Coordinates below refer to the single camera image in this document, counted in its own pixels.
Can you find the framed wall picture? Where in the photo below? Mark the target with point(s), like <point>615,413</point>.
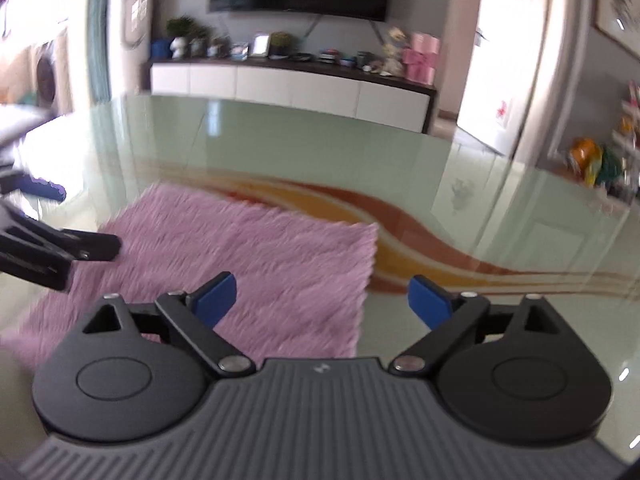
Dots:
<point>620,5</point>

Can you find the white photo frame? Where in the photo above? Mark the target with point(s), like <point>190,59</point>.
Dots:
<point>260,46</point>

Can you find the orange bag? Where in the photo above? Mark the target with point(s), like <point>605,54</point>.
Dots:
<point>584,157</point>

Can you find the white shelf rack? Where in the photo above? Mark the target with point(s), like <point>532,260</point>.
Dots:
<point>631,140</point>

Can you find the stack of books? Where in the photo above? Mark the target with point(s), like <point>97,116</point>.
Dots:
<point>328,56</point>

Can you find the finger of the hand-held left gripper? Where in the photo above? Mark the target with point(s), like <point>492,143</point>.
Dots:
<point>95,246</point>
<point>47,190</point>

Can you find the green plant in white pot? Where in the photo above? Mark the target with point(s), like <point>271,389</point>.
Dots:
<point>180,35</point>

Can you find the grey fabric chair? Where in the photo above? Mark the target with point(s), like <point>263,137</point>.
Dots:
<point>20,122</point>

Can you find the yellow-green potted plant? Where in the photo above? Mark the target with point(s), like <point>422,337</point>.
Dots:
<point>281,44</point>

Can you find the pink towel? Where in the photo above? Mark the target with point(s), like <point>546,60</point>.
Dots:
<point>240,265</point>

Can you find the white door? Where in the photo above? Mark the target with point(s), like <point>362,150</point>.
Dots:
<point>500,70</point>

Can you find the grey washing machine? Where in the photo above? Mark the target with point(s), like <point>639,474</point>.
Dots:
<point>50,75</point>

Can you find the pink gift box with bow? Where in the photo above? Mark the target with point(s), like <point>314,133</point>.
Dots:
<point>421,60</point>

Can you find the small green potted plant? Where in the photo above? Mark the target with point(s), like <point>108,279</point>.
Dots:
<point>198,42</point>

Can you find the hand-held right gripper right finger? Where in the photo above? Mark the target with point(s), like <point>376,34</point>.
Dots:
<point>427,300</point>

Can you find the black desk telephone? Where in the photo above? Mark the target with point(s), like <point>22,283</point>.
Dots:
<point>301,57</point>

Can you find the green bag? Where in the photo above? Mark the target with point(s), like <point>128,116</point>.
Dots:
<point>611,170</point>

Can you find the green curtain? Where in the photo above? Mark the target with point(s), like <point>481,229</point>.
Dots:
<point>99,35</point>

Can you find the blue pot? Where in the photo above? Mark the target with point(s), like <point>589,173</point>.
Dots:
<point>160,50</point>

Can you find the small blue photo frame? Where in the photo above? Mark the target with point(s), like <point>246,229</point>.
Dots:
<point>239,51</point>

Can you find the white television cabinet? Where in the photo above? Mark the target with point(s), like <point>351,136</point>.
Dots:
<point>300,87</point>

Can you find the flower bouquet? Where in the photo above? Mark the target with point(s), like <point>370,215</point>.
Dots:
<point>395,52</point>

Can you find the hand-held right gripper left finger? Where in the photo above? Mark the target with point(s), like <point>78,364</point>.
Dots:
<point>215,300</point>

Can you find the white standing air conditioner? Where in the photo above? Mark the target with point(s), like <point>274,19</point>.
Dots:
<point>132,20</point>

